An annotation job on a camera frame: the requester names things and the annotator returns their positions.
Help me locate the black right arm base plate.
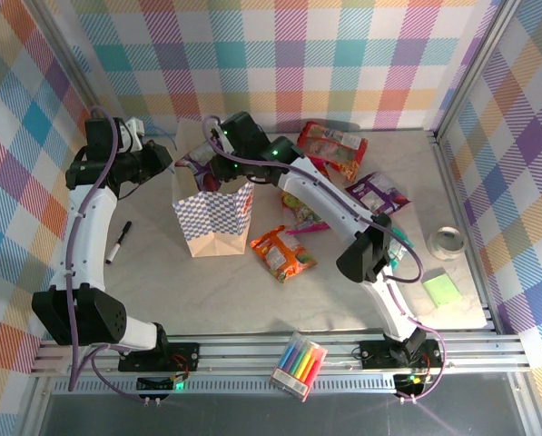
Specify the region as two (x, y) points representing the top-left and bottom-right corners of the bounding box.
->
(359, 339), (444, 370)

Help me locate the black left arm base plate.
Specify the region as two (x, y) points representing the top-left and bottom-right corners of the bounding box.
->
(117, 341), (202, 372)

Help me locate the aluminium side table rail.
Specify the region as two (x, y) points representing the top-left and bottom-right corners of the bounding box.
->
(433, 131), (528, 349)

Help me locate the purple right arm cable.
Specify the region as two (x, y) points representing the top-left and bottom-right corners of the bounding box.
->
(202, 114), (447, 403)

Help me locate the aluminium frame post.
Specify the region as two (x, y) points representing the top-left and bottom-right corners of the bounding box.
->
(25, 0), (120, 146)
(433, 0), (524, 140)

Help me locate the black left controller box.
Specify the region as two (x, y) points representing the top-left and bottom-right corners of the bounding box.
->
(135, 375), (175, 392)

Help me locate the green sticky note pad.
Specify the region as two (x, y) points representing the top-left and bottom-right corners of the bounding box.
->
(421, 267), (462, 309)

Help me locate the black right controller box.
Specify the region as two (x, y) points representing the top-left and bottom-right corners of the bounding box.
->
(393, 372), (430, 396)

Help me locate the perforated grey cable duct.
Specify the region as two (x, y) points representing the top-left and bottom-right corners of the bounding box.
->
(52, 378), (399, 395)

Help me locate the blue checkered paper bag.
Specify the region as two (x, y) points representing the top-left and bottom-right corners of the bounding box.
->
(145, 118), (256, 259)

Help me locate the red snack bag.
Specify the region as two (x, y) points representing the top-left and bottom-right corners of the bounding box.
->
(296, 121), (370, 182)

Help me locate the orange snack bag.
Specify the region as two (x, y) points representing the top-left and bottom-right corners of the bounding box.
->
(250, 225), (320, 283)

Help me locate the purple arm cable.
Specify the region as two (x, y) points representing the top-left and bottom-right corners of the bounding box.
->
(65, 104), (147, 403)
(202, 114), (447, 403)

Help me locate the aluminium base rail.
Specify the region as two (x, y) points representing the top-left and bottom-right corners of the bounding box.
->
(28, 332), (534, 378)

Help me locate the purple snack bag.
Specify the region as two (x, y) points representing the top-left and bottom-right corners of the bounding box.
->
(345, 171), (410, 215)
(174, 144), (222, 192)

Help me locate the black controller box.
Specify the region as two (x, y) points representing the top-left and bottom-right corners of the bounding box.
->
(135, 375), (175, 392)
(393, 372), (430, 396)

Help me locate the teal snack bag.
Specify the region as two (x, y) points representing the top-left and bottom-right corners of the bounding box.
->
(386, 229), (415, 269)

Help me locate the pack of coloured markers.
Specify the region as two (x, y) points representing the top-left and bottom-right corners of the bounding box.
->
(270, 331), (330, 403)

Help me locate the aluminium right frame post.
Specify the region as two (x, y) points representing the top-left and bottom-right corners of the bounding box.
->
(433, 0), (524, 140)

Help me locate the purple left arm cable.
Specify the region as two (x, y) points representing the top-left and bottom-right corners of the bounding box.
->
(65, 104), (147, 403)

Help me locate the black marker pen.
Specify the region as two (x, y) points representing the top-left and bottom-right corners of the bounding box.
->
(105, 221), (133, 265)

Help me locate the white tape roll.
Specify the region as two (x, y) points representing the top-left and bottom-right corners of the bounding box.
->
(427, 225), (467, 263)

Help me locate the aluminium left frame post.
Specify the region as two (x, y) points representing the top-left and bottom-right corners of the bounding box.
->
(25, 0), (120, 146)

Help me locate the pink-edged fruit balls candy bag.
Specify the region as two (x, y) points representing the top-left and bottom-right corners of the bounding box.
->
(281, 190), (330, 236)

